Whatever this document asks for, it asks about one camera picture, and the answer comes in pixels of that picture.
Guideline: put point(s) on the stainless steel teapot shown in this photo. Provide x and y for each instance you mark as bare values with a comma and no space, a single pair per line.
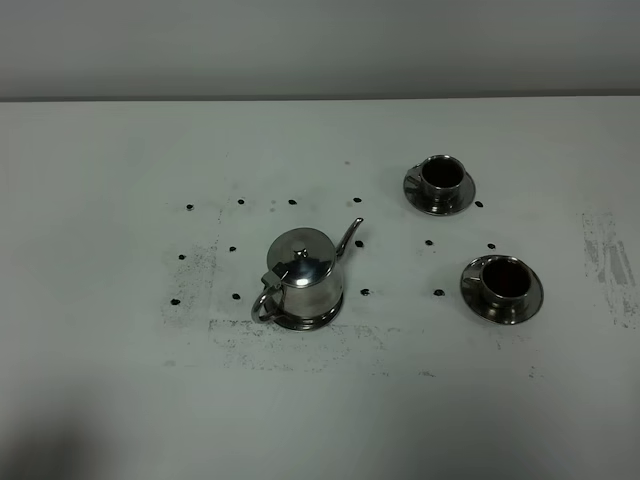
304,276

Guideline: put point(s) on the steel teapot saucer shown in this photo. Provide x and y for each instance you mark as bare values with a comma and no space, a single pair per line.
294,323

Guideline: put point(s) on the far stainless steel saucer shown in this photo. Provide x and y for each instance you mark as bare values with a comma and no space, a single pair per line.
427,203

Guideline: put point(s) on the stainless steel saucer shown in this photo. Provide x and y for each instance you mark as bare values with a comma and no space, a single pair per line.
513,315
427,203

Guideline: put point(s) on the far stainless steel teacup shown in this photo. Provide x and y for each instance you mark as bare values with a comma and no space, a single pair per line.
437,175

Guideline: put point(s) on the stainless steel teacup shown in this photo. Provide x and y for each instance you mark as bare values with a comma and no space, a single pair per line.
501,281
437,175

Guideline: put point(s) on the near stainless steel saucer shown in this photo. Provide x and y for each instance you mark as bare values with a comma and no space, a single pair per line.
513,315

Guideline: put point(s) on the near stainless steel teacup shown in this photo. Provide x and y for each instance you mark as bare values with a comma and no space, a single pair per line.
501,281

